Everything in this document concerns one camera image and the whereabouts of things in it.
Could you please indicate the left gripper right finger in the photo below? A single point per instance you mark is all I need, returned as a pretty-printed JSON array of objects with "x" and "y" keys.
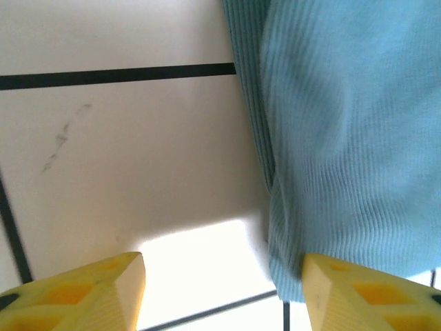
[{"x": 372, "y": 300}]

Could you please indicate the blue tank top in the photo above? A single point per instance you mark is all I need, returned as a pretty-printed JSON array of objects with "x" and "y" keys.
[{"x": 344, "y": 138}]

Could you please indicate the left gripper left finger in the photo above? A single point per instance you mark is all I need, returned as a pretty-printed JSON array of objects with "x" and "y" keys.
[{"x": 69, "y": 300}]

